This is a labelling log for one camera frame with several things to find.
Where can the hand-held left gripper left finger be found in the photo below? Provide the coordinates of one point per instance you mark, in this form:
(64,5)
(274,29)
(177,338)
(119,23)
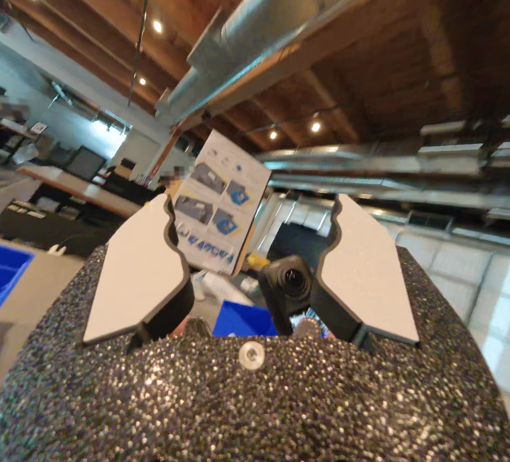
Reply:
(135,271)

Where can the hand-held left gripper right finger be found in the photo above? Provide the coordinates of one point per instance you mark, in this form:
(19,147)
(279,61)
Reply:
(366,271)

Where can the blue plastic bin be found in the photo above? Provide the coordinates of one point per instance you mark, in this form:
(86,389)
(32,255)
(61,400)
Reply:
(12,271)
(239,320)

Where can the white monitor stand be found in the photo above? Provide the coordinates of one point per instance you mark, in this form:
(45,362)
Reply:
(201,288)

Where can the white power adapter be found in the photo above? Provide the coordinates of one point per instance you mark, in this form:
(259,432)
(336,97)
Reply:
(57,249)

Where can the wooden top office desk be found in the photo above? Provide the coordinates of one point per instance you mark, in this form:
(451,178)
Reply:
(79,187)

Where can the black flat panel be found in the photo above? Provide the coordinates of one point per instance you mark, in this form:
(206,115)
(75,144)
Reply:
(40,231)

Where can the printed instruction poster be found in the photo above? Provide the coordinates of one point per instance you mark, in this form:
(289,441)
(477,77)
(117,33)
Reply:
(215,199)

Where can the black computer monitor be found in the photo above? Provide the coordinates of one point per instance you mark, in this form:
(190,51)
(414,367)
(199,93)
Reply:
(85,163)

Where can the black ceiling rod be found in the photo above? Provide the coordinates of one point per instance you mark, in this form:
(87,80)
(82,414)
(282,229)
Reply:
(143,12)

